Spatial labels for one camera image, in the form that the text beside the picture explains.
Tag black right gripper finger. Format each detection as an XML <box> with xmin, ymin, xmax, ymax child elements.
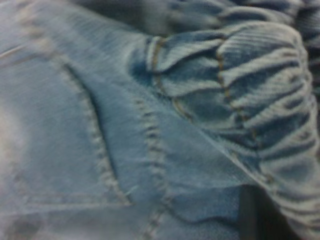
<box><xmin>238</xmin><ymin>184</ymin><xmax>295</xmax><ymax>240</ymax></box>

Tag blue denim jeans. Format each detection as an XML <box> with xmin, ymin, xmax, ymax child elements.
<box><xmin>0</xmin><ymin>0</ymin><xmax>320</xmax><ymax>240</ymax></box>

